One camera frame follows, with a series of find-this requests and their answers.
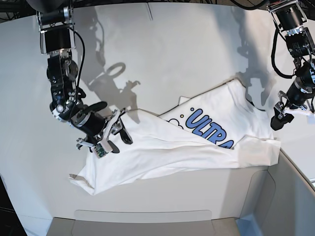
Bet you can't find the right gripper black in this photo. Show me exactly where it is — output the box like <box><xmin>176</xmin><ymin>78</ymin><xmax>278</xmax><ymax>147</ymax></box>
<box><xmin>71</xmin><ymin>110</ymin><xmax>133</xmax><ymax>154</ymax></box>

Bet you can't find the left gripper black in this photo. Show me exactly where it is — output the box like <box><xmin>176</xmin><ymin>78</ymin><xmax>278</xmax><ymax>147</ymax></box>
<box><xmin>270</xmin><ymin>78</ymin><xmax>315</xmax><ymax>131</ymax></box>

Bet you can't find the white t-shirt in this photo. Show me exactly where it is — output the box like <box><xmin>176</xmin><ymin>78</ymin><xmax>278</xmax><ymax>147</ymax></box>
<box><xmin>69</xmin><ymin>80</ymin><xmax>281</xmax><ymax>195</ymax></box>

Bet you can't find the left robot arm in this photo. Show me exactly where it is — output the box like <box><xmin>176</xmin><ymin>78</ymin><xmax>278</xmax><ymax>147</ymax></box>
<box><xmin>233</xmin><ymin>0</ymin><xmax>315</xmax><ymax>131</ymax></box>

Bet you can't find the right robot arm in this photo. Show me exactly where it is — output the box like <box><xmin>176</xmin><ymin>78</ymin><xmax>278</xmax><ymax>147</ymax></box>
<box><xmin>28</xmin><ymin>0</ymin><xmax>133</xmax><ymax>157</ymax></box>

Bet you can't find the beige cardboard box right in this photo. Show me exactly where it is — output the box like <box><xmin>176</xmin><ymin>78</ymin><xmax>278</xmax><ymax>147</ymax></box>
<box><xmin>236</xmin><ymin>150</ymin><xmax>315</xmax><ymax>236</ymax></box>

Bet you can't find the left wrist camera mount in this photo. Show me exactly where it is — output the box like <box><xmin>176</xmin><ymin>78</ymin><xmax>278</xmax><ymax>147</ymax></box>
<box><xmin>274</xmin><ymin>90</ymin><xmax>315</xmax><ymax>121</ymax></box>

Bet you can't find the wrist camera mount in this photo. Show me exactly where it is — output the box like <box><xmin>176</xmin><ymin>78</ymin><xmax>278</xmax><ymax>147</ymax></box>
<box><xmin>75</xmin><ymin>108</ymin><xmax>128</xmax><ymax>159</ymax></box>
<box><xmin>274</xmin><ymin>90</ymin><xmax>315</xmax><ymax>121</ymax></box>

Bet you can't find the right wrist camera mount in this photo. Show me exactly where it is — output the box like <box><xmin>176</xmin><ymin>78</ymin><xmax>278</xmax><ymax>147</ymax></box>
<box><xmin>75</xmin><ymin>108</ymin><xmax>128</xmax><ymax>159</ymax></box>

